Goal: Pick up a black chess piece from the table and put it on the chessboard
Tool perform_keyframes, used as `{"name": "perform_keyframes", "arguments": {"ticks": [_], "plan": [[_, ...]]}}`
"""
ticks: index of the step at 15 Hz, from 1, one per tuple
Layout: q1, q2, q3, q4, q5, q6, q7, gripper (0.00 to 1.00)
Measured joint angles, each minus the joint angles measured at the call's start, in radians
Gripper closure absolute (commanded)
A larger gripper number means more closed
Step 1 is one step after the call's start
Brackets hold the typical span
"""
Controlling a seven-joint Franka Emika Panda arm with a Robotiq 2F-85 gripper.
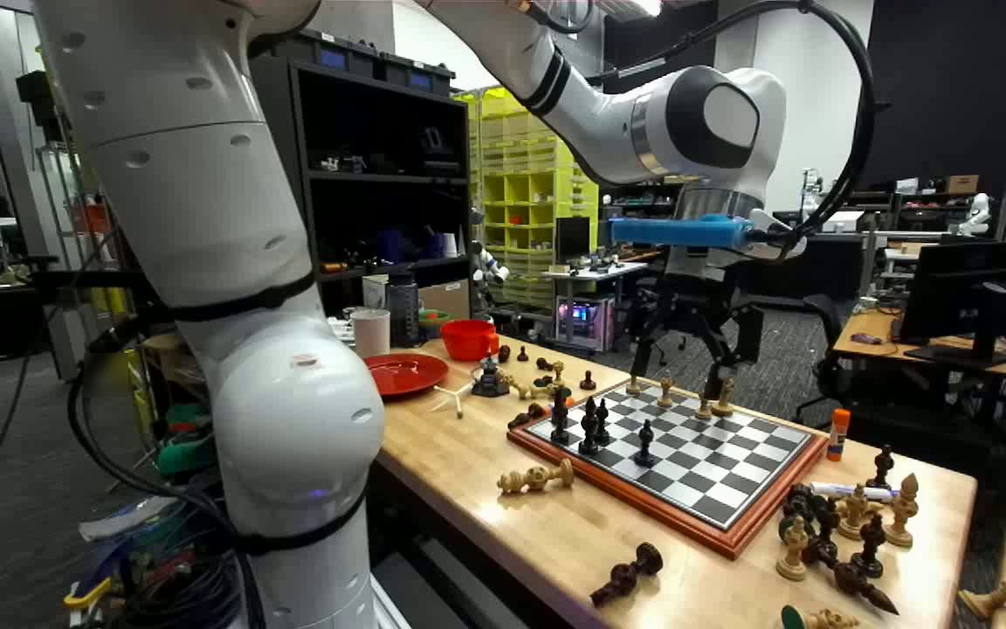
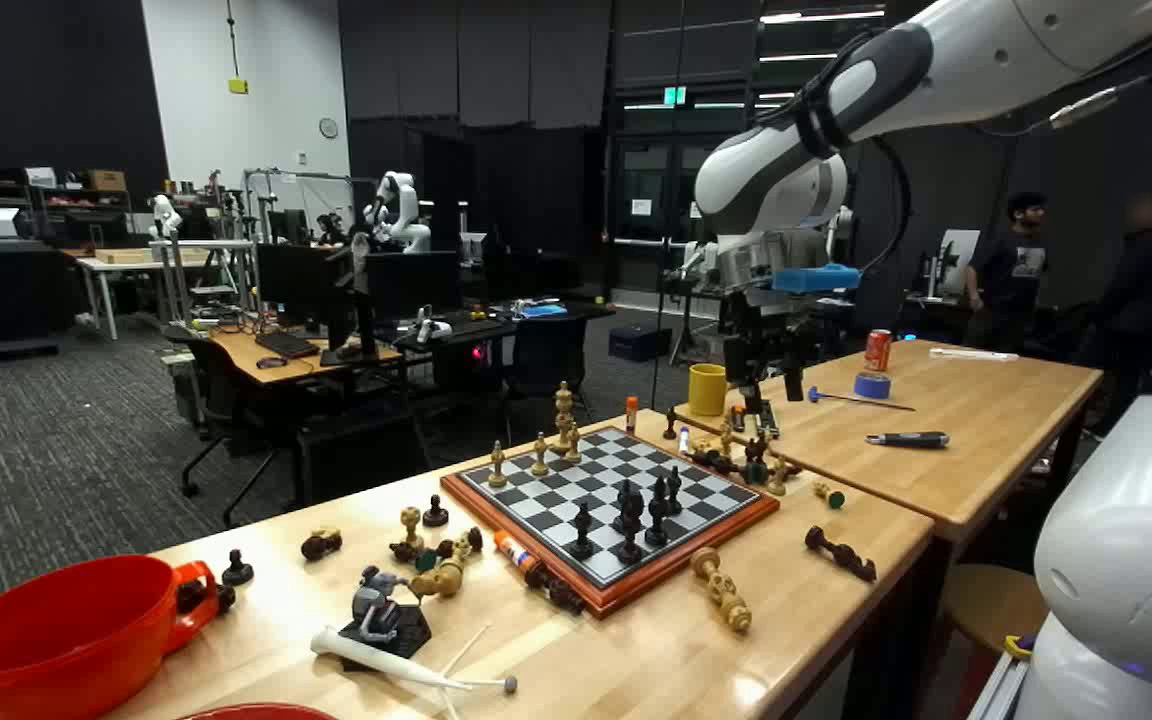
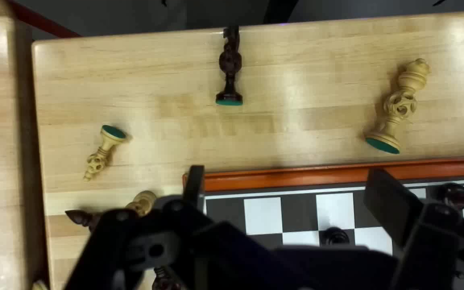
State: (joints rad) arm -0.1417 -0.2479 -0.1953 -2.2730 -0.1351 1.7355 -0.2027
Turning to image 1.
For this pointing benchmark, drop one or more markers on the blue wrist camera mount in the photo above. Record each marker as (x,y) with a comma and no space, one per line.
(700,232)

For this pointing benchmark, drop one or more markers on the red plastic plate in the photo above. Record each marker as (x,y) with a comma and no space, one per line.
(402,374)

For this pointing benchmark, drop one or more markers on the yellow storage bin rack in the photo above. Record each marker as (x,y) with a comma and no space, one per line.
(534,203)

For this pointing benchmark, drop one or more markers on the black chess piece pair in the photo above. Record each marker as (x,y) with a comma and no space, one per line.
(594,433)

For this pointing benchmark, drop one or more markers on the lying black chess piece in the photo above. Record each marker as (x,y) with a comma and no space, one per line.
(622,576)

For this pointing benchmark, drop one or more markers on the orange glue stick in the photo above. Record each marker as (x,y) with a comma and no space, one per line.
(840,433)

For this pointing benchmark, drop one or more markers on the black shelving unit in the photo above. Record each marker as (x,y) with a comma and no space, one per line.
(378,158)

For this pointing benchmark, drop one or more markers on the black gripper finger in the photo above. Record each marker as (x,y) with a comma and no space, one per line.
(645,350)
(716,385)

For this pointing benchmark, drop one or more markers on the black computer monitor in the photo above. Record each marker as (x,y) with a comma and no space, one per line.
(955,287)

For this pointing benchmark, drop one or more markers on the lying tan chess piece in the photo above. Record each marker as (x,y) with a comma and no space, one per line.
(534,479)

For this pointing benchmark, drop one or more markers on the checkered wooden chessboard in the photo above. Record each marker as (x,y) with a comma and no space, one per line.
(714,476)

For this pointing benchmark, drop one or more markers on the red plastic bowl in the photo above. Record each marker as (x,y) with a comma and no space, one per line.
(468,339)

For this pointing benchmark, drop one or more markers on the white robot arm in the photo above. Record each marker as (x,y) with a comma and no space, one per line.
(166,118)

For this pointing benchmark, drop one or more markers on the white plastic cup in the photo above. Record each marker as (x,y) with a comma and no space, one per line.
(370,329)

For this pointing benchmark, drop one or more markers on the black pawn on board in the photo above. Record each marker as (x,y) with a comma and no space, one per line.
(645,456)

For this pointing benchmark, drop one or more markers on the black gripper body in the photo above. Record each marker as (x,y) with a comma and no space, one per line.
(702,310)

